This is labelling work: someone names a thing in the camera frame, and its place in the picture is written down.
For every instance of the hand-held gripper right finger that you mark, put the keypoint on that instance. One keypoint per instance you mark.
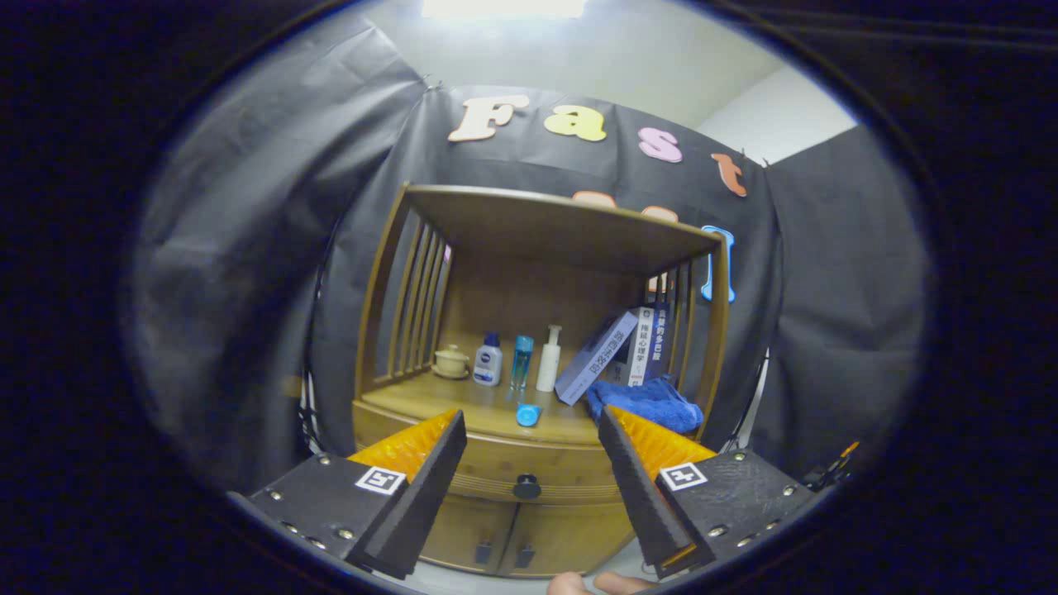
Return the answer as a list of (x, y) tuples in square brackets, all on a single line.
[(636, 487)]

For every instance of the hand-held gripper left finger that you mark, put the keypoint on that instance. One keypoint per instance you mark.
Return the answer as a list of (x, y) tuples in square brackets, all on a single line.
[(430, 487)]

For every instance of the wooden drawer with black knob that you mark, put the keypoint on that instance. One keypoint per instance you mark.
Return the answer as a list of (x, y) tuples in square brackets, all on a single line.
[(496, 463)]

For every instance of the blue and white tube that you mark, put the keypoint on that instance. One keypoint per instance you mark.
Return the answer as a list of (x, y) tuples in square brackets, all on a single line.
[(529, 415)]

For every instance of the wooden cabinet door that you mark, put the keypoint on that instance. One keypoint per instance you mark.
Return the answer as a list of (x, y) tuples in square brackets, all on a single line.
[(471, 529), (562, 537)]

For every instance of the wooden countertop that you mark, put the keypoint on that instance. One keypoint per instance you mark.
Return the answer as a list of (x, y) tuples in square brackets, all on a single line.
[(488, 409)]

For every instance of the wooden cabinet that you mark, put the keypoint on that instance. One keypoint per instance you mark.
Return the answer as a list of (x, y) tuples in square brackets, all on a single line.
[(537, 289)]

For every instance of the blue towel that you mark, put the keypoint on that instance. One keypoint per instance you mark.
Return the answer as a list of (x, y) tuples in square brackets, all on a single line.
[(653, 401)]

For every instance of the cream lidded teacup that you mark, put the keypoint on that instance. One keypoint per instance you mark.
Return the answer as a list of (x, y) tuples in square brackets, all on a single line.
[(451, 361)]

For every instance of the white bottle with blue cap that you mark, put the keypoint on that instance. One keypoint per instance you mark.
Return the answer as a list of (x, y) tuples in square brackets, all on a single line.
[(488, 364)]

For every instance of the lavender book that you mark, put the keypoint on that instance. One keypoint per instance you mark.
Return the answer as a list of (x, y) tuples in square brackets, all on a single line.
[(595, 355)]

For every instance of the white spine book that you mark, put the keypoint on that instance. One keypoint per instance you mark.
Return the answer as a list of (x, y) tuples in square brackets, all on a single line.
[(642, 347)]

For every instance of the dark blue book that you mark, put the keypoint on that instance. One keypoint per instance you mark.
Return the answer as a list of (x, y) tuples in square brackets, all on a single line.
[(660, 339)]

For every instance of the white pump bottle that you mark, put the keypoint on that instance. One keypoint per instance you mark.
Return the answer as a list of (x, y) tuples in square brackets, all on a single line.
[(548, 364)]

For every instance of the clear blue bottle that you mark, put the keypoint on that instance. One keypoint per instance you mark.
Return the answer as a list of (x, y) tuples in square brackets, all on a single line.
[(521, 359)]

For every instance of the black equipment with orange tip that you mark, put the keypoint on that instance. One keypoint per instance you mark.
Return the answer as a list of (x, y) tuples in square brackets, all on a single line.
[(826, 475)]

